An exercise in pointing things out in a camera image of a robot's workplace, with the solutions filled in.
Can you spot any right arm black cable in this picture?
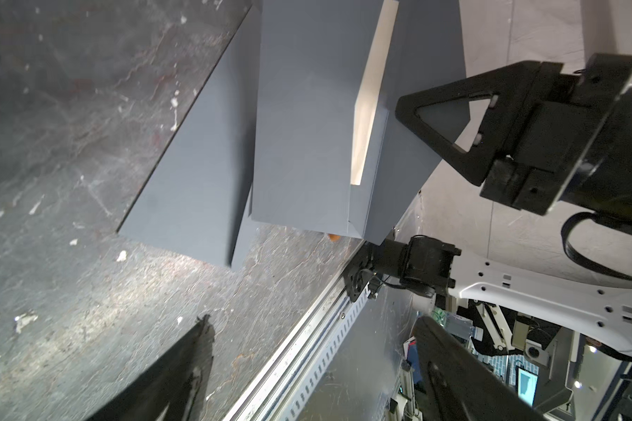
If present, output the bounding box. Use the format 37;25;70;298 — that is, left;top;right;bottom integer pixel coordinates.
560;211;632;288

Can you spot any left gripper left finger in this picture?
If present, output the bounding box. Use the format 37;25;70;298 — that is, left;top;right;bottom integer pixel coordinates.
89;315;215;420

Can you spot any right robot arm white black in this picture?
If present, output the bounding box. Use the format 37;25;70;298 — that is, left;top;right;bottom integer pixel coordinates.
342;53;632;361

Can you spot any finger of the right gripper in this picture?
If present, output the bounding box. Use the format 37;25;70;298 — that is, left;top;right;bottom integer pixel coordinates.
395;61;541;186

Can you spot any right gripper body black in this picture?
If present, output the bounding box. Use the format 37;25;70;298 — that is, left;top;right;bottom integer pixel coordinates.
480;54;632;223

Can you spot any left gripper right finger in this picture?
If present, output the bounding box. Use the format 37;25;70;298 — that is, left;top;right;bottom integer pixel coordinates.
414;316;544;420

